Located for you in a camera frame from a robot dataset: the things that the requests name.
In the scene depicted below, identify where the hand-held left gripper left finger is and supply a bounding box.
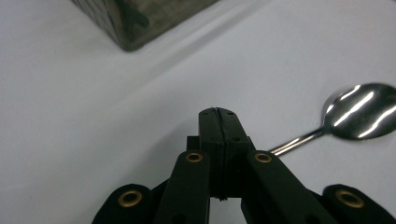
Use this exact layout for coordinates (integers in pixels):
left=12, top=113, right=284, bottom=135
left=186, top=106, right=222, bottom=200

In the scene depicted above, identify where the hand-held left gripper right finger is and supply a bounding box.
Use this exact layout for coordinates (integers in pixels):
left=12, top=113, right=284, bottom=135
left=216, top=106, right=257, bottom=200

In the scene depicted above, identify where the steel spoon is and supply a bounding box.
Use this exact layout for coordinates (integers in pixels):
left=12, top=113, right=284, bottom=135
left=269, top=82, right=396, bottom=157

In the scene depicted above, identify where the clear grey plastic container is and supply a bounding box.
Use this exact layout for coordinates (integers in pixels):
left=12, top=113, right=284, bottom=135
left=71, top=0, right=219, bottom=52

